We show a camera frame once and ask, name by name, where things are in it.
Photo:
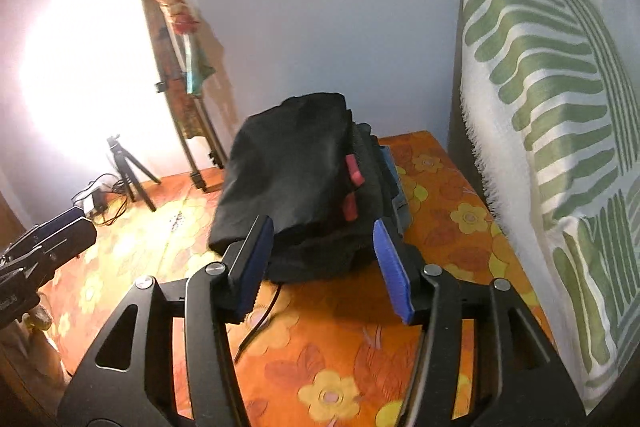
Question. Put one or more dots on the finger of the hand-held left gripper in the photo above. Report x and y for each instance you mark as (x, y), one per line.
(70, 244)
(57, 224)

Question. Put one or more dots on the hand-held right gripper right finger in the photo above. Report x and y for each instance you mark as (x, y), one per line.
(392, 272)

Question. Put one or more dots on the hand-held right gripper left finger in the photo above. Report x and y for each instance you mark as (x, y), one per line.
(255, 267)

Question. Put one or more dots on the black pants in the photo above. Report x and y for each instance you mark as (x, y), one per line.
(285, 167)

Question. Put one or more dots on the person's left hand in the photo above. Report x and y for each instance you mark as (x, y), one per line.
(35, 357)

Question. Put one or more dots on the white charger box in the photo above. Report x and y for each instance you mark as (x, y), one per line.
(94, 206)

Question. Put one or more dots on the black tripod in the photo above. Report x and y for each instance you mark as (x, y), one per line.
(131, 177)

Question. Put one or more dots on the black folded garment red tags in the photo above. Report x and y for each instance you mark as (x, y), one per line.
(370, 187)

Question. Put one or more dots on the orange floral bed sheet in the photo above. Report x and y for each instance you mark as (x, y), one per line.
(325, 347)

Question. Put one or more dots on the wooden easel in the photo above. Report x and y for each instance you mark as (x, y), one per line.
(182, 122)

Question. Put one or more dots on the dark furniture panel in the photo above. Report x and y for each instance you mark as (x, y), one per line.
(454, 82)

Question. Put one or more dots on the green striped white throw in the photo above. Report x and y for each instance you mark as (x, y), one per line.
(540, 107)

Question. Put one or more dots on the colourful patterned cloth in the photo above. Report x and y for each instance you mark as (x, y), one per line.
(175, 12)

